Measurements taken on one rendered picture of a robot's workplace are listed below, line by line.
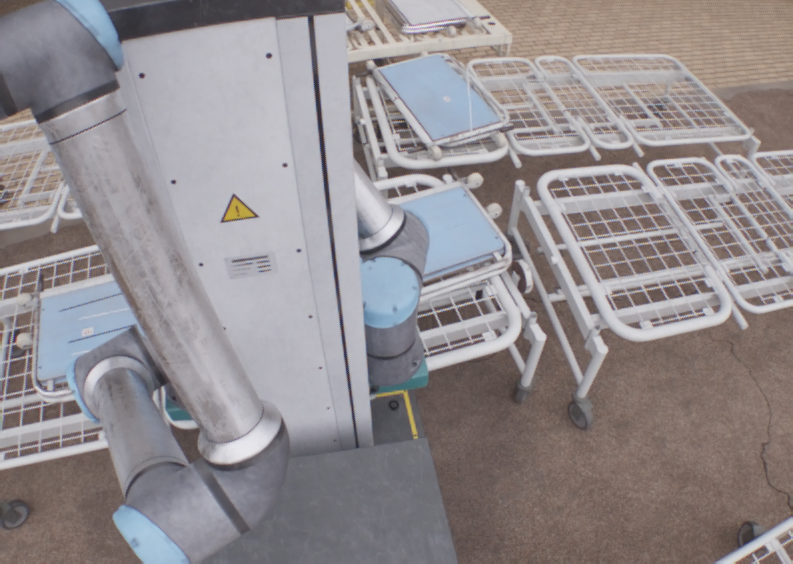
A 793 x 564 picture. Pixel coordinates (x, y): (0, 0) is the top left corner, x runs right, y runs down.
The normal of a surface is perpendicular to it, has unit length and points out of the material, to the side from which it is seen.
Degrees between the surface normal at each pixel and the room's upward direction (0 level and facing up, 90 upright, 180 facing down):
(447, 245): 3
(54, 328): 5
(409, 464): 0
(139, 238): 67
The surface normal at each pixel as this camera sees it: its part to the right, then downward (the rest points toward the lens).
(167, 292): 0.57, 0.26
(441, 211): 0.03, -0.64
